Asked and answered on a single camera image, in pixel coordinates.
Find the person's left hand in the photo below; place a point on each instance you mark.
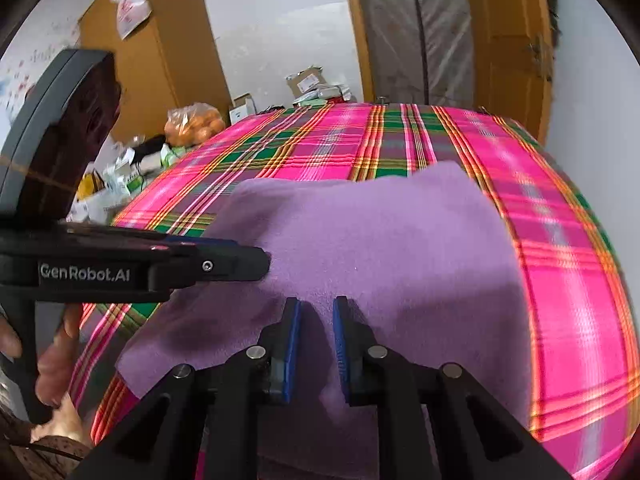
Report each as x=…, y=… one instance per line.
x=55, y=370

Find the yellow bag on table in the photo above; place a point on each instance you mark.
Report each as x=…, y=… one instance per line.
x=90, y=184

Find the cluttered glass side table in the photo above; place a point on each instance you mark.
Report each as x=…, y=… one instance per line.
x=124, y=180

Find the cartoon wall sticker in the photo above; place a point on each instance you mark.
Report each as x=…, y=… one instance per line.
x=39, y=40

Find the bag of oranges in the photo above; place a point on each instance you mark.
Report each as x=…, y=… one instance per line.
x=192, y=125

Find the wooden wardrobe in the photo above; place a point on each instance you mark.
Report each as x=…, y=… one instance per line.
x=169, y=61

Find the brown cardboard parcel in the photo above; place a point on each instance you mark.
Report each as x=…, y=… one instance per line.
x=305, y=80

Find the person's left forearm sleeve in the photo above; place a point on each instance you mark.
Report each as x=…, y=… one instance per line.
x=49, y=451

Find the pink plaid tablecloth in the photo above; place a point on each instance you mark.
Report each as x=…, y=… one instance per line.
x=584, y=348

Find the plastic-covered doorway curtain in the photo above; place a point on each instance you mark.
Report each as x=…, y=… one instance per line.
x=420, y=51

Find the wooden door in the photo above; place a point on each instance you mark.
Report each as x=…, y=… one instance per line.
x=513, y=61

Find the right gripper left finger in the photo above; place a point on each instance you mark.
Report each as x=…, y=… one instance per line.
x=260, y=375

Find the plastic bag on wardrobe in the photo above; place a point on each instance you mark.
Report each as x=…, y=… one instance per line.
x=130, y=14

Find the white cardboard box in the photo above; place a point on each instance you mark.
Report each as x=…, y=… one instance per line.
x=242, y=107

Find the purple fleece garment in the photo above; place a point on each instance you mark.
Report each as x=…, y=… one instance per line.
x=429, y=265

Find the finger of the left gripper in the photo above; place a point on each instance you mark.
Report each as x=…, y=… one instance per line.
x=200, y=241
x=215, y=263

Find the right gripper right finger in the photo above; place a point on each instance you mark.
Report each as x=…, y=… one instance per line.
x=374, y=375

